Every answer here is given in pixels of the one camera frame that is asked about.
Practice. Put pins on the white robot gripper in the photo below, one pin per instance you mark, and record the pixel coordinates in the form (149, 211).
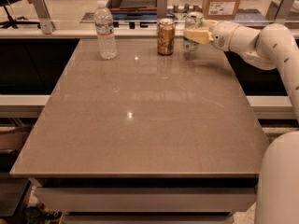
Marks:
(221, 35)

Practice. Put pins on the green white 7up can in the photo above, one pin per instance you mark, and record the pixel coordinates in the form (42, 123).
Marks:
(193, 20)

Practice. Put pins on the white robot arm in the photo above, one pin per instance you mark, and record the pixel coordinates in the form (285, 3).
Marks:
(274, 51)

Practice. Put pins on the orange soda can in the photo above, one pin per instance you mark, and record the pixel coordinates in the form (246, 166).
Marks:
(166, 36)

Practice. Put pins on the brown cardboard box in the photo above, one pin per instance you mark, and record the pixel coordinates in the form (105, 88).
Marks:
(220, 9)

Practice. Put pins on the clear plastic water bottle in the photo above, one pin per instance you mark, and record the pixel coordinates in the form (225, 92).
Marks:
(104, 26)

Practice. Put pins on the black office chair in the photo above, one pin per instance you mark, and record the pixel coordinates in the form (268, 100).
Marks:
(13, 22)

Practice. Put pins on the white table drawer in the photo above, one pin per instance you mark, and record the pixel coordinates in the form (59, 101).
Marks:
(126, 200)

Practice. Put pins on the grey metal bracket middle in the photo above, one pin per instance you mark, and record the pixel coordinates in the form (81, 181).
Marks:
(161, 8)

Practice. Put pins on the grey metal bracket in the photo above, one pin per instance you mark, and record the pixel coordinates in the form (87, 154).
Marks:
(46, 23)
(161, 8)
(285, 12)

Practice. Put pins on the grey metal bracket right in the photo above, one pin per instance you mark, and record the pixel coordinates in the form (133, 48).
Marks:
(285, 12)

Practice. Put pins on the grey metal bracket left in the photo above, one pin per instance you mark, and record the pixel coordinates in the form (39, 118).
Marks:
(46, 23)

